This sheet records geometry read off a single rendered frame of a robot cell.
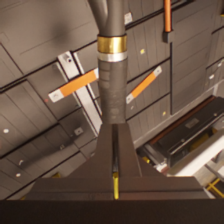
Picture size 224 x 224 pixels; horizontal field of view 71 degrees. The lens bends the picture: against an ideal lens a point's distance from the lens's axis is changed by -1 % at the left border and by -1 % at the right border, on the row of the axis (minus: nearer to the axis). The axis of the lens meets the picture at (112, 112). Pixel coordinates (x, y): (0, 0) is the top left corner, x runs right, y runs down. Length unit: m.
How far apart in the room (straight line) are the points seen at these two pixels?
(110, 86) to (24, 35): 0.18
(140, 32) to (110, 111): 0.25
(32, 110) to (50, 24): 0.19
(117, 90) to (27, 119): 0.25
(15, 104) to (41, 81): 0.07
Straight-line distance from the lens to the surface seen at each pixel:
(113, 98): 0.26
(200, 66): 0.71
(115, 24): 0.22
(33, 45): 0.35
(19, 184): 0.57
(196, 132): 0.81
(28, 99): 0.39
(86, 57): 0.40
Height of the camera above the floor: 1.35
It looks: 44 degrees down
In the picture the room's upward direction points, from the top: 136 degrees clockwise
